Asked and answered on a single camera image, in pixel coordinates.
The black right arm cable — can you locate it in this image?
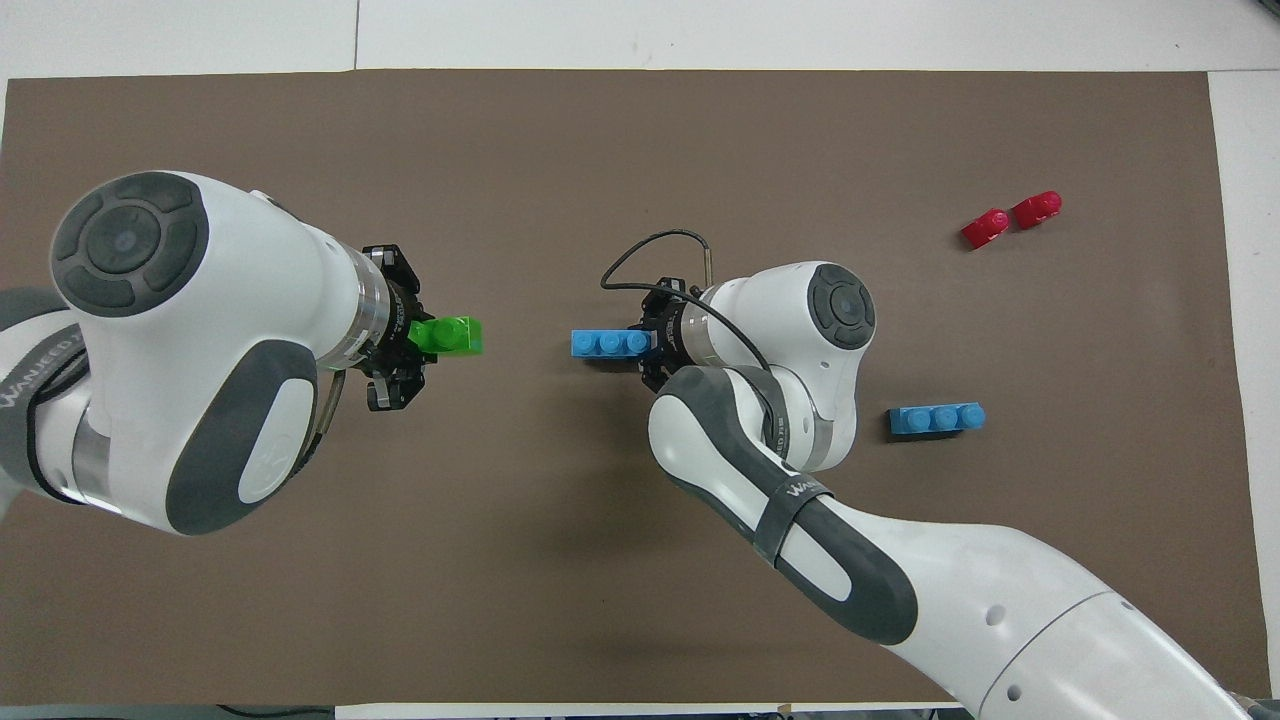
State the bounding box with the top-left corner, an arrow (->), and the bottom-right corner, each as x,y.
600,231 -> 772,372

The blue three-stud brick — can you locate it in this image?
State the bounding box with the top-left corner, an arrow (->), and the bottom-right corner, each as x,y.
889,401 -> 987,438
570,329 -> 658,359

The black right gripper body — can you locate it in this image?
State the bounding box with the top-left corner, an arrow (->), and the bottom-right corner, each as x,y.
654,282 -> 702,374

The thin black floor cable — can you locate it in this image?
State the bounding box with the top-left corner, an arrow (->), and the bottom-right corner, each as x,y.
215,704 -> 336,720

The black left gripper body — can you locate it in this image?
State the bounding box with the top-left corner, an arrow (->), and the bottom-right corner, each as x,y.
361,242 -> 410,380

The brown paper mat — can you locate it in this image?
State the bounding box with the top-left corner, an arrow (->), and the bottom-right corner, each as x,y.
0,68 -> 1273,706

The red one-stud brick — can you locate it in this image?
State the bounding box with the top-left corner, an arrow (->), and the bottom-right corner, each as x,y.
1012,191 -> 1063,231
961,208 -> 1011,251

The green two-stud brick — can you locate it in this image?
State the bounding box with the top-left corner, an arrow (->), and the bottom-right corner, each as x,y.
408,315 -> 486,358

